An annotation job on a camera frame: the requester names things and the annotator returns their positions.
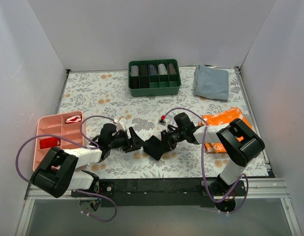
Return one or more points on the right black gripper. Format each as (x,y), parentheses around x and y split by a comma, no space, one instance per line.
(164,139)

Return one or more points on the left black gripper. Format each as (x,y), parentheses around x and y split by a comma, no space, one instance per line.
(129,141)

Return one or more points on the black boxer underwear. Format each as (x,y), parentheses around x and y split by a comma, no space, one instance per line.
(155,148)

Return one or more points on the orange white patterned cloth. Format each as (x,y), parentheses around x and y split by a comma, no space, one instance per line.
(220,119)

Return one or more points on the light blue cloth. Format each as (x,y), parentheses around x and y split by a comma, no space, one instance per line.
(211,83)

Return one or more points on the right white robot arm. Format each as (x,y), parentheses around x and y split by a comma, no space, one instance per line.
(241,143)

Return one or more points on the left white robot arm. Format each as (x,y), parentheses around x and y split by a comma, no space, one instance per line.
(62,169)

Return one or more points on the red white rolled cloth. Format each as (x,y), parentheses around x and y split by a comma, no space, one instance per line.
(73,119)

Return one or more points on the green compartment organizer box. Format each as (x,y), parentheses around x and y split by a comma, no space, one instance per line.
(157,85)

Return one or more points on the brown rolled sock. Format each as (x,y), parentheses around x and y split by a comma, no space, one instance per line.
(171,69)

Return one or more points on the blue patterned rolled sock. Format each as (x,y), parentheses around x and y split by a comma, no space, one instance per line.
(152,70)

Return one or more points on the black speckled rolled sock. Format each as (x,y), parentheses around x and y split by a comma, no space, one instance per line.
(143,70)

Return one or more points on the pink compartment organizer tray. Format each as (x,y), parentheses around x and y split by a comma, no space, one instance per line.
(55,124)

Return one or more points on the red rolled cloth middle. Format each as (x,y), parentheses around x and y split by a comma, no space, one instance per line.
(49,142)

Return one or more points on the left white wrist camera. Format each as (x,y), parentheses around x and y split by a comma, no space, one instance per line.
(120,124)

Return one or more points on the aluminium frame rail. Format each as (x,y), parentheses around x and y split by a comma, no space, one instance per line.
(254,188)

